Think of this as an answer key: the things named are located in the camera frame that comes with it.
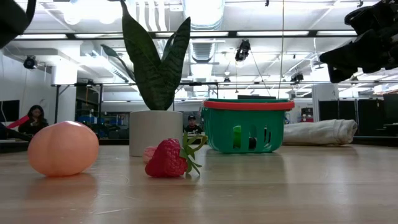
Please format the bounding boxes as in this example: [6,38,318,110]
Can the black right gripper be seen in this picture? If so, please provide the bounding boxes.
[319,0,398,84]

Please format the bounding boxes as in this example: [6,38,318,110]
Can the small green toy fruit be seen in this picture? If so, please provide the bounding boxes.
[233,125,243,149]

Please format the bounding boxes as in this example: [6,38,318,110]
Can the teal basket with orange handle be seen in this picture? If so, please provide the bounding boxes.
[200,98,295,154]

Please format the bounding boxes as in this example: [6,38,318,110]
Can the snake plant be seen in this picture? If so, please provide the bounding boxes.
[99,0,192,158]

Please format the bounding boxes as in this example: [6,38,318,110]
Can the red toy strawberry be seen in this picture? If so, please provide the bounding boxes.
[144,132,208,179]

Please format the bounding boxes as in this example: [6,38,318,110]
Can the small pink toy fruit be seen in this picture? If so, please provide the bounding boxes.
[142,145,159,164]

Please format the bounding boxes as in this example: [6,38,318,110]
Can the orange toy peach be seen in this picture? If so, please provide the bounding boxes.
[27,120,100,177]

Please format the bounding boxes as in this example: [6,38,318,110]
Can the dark cabinet panels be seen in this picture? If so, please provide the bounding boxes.
[318,93,398,138]

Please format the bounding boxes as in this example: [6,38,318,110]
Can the folded white cloth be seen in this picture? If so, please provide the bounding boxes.
[282,119,358,146]

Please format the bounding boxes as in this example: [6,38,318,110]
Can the person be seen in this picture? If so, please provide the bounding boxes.
[17,105,49,135]
[183,114,203,134]

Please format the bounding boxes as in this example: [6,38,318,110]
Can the red bar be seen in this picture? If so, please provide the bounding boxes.
[6,114,30,130]

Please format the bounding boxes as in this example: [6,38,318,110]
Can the black monitor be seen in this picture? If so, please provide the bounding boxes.
[0,99,20,123]

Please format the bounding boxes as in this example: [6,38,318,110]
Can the black hanging camera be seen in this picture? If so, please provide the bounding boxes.
[234,39,252,62]

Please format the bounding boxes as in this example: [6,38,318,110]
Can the silver ceiling duct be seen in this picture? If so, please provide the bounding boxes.
[182,0,226,30]

